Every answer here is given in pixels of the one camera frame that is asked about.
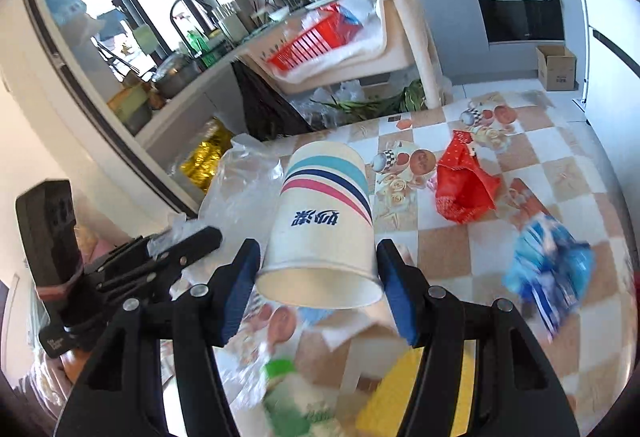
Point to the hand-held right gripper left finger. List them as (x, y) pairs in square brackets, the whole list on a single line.
[(240, 297)]

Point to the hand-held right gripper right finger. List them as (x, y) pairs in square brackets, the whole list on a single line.
[(400, 297)]

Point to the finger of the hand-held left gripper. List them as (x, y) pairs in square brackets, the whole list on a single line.
[(125, 257), (190, 247)]

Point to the clear plastic bag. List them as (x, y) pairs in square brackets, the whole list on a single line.
[(240, 192)]

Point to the striped paper cup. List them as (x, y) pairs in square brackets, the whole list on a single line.
[(320, 227)]

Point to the red plastic bag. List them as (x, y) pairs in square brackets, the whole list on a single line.
[(462, 187)]

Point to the blue snack wrapper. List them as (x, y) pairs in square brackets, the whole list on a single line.
[(545, 267)]

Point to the person's left forearm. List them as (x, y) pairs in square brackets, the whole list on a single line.
[(50, 382)]

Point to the gold foil bag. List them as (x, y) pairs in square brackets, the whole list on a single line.
[(205, 162)]

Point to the yellow sponge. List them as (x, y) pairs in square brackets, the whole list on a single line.
[(380, 407)]

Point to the green plastic bottle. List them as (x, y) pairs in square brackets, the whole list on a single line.
[(300, 407)]

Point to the black hanging cloth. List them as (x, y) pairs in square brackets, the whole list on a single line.
[(265, 107)]

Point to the large steel stockpot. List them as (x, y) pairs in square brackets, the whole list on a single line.
[(175, 74)]

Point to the green leafy vegetables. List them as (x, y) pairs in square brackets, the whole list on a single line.
[(390, 104)]

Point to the checked floral tablecloth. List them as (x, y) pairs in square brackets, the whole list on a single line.
[(550, 157)]

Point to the red plastic basket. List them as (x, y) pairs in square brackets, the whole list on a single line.
[(310, 44)]

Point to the black kitchen faucet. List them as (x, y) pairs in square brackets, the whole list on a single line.
[(174, 12)]

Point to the cardboard box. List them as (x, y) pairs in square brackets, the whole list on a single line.
[(557, 69)]

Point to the black built-in oven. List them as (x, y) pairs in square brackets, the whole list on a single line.
[(520, 22)]

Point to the white refrigerator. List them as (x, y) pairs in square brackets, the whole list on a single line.
[(610, 67)]

